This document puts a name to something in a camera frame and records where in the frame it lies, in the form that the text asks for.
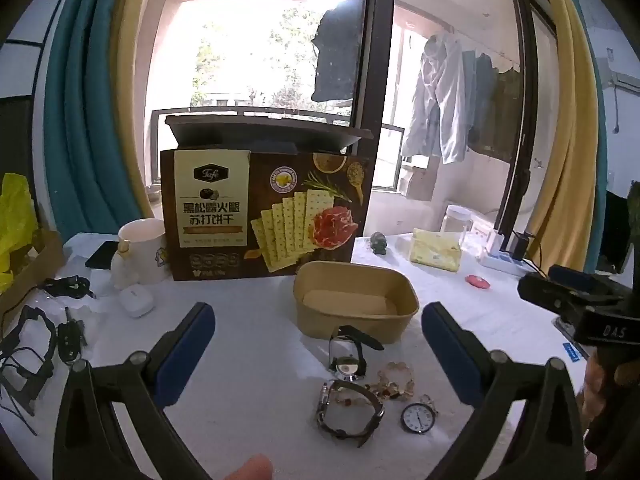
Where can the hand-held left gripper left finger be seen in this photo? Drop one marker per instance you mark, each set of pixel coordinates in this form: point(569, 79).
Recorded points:
point(185, 345)

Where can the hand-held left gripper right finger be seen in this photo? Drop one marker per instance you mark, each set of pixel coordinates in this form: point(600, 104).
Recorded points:
point(445, 345)

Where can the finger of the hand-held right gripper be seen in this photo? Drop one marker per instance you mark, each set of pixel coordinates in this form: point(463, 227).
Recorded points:
point(607, 327)
point(565, 290)

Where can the small pocket watch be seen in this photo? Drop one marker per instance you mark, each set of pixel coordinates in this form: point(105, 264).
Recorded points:
point(417, 417)

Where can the metal band wristwatch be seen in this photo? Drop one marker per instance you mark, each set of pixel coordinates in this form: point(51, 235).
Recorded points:
point(345, 422)

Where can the brown paper bowl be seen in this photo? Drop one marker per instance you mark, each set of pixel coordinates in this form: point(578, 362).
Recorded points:
point(320, 320)

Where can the person's left hand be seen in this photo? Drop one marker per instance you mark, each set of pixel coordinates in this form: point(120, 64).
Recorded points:
point(252, 469)

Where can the small plastic packet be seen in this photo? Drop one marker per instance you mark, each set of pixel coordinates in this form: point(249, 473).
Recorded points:
point(572, 350)

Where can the black charger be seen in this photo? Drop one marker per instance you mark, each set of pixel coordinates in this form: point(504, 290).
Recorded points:
point(519, 246)

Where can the white earbuds case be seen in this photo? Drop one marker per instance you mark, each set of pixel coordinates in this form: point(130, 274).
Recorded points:
point(136, 301)

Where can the small red object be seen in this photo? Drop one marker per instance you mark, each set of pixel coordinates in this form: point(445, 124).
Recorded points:
point(477, 281)

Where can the white power strip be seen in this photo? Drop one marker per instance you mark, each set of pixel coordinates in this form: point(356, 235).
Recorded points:
point(495, 261)

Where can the white tablecloth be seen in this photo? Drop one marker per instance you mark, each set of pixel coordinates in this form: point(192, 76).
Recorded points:
point(260, 360)

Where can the yellow tissue pack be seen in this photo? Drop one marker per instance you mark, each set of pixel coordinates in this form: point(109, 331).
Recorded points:
point(435, 250)

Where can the white mug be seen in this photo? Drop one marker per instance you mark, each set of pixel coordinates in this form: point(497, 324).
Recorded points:
point(147, 250)

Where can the black car key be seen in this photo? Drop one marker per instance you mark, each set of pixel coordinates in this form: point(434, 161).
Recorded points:
point(69, 337)

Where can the black phone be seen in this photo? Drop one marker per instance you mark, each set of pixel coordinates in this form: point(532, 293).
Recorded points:
point(102, 255)

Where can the small green figurine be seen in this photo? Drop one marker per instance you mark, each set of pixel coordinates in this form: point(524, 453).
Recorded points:
point(378, 242)

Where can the glass jar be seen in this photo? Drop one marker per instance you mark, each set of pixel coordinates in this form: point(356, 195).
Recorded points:
point(456, 221)

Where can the yellow curtain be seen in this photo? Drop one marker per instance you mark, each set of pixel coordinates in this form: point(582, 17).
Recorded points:
point(132, 85)
point(570, 160)

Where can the brown cracker box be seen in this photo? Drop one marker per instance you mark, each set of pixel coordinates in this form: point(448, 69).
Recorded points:
point(215, 210)

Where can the cardboard box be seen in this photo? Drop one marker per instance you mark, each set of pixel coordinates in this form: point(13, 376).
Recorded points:
point(42, 260)
point(419, 182)

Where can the dark green hanging garment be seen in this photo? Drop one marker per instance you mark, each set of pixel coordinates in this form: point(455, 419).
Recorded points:
point(502, 115)

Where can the yellow plastic bag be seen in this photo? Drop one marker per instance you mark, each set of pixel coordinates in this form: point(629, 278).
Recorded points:
point(15, 220)

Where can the blue hanging shirt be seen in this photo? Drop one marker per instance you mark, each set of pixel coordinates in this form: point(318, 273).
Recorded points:
point(477, 95)

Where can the white air conditioner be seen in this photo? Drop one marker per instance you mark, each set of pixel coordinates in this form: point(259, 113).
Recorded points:
point(622, 77)

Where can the white hanging shirt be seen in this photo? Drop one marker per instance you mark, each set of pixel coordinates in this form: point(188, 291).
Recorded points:
point(440, 100)

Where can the dark hanging shirt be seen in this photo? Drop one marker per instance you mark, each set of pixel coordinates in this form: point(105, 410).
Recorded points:
point(337, 55)

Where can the black door frame post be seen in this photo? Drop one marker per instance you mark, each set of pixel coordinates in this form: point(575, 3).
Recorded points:
point(520, 135)
point(372, 50)

